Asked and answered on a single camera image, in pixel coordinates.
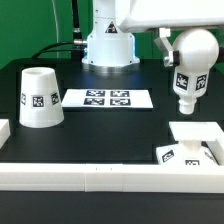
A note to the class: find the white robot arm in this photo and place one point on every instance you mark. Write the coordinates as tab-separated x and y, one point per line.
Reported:
108	46

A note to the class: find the white lamp bulb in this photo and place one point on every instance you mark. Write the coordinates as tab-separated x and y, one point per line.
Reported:
191	66

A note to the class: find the white left wall bar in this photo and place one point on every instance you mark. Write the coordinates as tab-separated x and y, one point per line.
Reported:
4	131

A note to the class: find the white lamp base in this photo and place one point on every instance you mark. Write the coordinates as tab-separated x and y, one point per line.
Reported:
193	144

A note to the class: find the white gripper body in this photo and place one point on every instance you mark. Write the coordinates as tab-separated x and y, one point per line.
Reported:
138	16

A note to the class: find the white marker tag board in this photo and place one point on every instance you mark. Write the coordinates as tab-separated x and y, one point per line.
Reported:
109	98

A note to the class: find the white lamp shade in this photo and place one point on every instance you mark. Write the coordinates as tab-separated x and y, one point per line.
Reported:
40	103

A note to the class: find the white front wall bar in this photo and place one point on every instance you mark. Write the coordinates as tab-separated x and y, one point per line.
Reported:
110	178

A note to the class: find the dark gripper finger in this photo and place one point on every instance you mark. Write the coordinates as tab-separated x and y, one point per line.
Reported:
171	57

